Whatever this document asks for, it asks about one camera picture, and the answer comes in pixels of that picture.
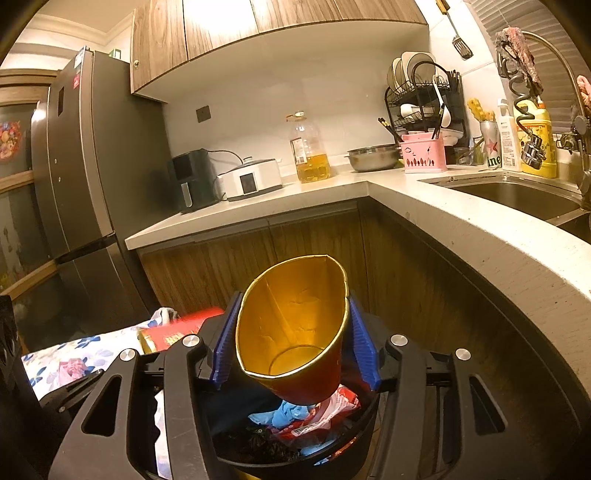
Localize steel kitchen faucet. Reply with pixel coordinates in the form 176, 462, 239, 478
496, 28, 591, 209

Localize red printed plastic bag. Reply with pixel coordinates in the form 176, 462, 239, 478
271, 386, 362, 437

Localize green beer can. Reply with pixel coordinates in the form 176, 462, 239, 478
479, 121, 503, 168

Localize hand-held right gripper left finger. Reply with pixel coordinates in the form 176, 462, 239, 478
48, 292, 244, 480

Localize steel mixing bowl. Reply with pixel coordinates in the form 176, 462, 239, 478
346, 144, 402, 173

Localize pink utensil holder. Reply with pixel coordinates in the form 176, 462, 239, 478
399, 131, 448, 174

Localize white ladle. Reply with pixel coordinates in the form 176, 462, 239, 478
432, 78, 452, 128

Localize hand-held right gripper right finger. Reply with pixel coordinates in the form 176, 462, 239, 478
343, 295, 542, 480

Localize white pump bottle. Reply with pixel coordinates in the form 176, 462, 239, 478
496, 98, 523, 173

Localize black trash bin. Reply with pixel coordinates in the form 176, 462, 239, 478
202, 387, 382, 480

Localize cloth on faucet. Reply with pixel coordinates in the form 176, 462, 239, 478
494, 27, 544, 94

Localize hanging slotted spatula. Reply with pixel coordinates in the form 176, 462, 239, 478
436, 0, 474, 61

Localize blue floral tablecloth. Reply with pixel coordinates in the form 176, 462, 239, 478
21, 306, 182, 480

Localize white electric cooker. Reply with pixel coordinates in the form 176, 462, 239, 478
216, 157, 284, 202

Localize blue disposable glove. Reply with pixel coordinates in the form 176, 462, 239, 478
248, 400, 320, 431
297, 439, 334, 457

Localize wooden wall cabinets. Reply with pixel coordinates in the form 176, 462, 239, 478
130, 0, 431, 104

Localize window blinds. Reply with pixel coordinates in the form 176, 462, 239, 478
465, 0, 591, 136

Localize yellow detergent bottle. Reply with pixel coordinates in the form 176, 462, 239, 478
514, 103, 559, 180

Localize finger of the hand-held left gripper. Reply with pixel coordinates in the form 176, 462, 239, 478
39, 368, 106, 409

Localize red paper cup gold interior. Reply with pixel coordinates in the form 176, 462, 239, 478
137, 308, 228, 356
235, 253, 350, 406

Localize white plate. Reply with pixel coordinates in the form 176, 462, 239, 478
401, 51, 437, 88
391, 57, 408, 92

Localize dark grey refrigerator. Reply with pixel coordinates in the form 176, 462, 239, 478
29, 46, 175, 320

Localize kitchen counter wooden base cabinets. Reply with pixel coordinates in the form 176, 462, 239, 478
124, 164, 591, 480

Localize black dish rack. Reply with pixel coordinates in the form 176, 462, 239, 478
383, 60, 467, 160

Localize appliance power cable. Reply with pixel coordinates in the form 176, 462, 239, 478
205, 148, 245, 172

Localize black plastic bag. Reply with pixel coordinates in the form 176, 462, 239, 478
216, 424, 302, 463

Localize colourful cabinet sticker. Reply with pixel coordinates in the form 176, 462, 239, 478
0, 120, 22, 161

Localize cooking oil bottle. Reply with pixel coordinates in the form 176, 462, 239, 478
285, 111, 332, 184

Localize dark chopsticks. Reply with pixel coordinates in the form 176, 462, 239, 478
378, 117, 403, 145

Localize steel kitchen sink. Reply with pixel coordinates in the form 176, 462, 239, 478
433, 177, 591, 232

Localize black air fryer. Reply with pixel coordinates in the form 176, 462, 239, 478
172, 148, 219, 214

